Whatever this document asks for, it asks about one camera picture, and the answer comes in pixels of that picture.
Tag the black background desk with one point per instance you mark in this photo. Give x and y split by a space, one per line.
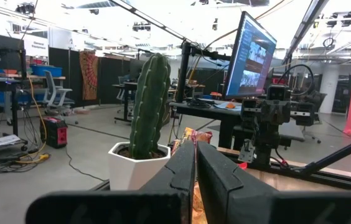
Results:
125 93

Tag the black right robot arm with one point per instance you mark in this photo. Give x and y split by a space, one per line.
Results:
265 143

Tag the green cactus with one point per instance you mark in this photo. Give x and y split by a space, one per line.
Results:
149 109

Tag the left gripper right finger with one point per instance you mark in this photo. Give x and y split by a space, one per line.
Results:
272 208

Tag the white paper on cart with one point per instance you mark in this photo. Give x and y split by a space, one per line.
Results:
6 140

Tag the orange mandala tapestry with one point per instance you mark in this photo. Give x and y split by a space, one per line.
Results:
89 76

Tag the computer monitor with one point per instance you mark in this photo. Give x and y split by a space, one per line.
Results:
250 59

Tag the black office chair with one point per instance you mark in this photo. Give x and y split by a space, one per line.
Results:
314 109

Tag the red and black box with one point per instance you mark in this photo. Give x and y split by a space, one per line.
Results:
54 132

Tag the black monitor stand pole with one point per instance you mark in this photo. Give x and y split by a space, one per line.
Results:
183 71

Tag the white sign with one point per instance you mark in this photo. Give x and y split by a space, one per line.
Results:
35 45

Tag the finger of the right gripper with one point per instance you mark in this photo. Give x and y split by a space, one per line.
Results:
282 112
268 112

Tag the white column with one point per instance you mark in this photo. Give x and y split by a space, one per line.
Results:
328 90

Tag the blue cloth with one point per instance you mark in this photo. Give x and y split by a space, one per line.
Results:
220 106

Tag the black partition wall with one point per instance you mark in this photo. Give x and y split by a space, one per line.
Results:
110 77

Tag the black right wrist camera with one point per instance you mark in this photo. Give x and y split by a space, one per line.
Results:
278 92

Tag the red Maruchan noodle packet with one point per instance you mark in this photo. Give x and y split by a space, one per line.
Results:
198 135

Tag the blue storage bin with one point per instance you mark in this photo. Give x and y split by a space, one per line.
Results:
46 71

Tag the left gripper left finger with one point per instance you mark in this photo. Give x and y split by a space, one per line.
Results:
116 208

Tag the grey office chair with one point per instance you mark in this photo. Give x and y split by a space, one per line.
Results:
51 90

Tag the small orange object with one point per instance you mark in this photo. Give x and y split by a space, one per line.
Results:
230 105

